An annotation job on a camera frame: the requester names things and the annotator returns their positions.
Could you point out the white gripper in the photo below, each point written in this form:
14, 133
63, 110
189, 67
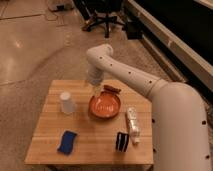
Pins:
97, 90

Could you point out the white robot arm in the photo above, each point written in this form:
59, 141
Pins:
179, 128

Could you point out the black white striped eraser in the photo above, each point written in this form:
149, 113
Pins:
122, 141

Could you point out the orange round plate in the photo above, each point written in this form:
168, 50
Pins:
106, 105

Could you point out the wooden table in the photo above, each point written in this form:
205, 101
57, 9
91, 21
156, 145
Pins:
96, 138

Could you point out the blue sponge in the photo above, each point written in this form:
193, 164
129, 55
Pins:
67, 141

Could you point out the black box on floor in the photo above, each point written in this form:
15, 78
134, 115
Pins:
133, 30

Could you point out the black office chair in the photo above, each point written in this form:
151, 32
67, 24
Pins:
102, 15

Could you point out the white device on floor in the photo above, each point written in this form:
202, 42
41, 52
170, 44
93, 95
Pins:
59, 5

